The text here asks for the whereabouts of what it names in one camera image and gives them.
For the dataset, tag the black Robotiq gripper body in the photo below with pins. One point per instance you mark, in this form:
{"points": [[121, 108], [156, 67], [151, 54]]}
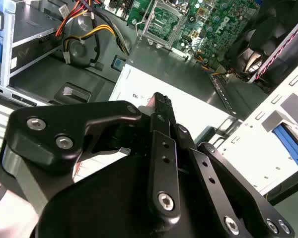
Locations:
{"points": [[101, 205]]}

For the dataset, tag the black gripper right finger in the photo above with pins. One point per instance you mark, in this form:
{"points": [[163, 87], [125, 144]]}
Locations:
{"points": [[228, 178]]}

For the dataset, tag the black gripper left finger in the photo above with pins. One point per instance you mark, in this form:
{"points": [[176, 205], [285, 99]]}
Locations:
{"points": [[52, 119]]}

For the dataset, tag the hard disk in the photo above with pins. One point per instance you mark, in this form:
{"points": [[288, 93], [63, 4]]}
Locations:
{"points": [[288, 146]]}

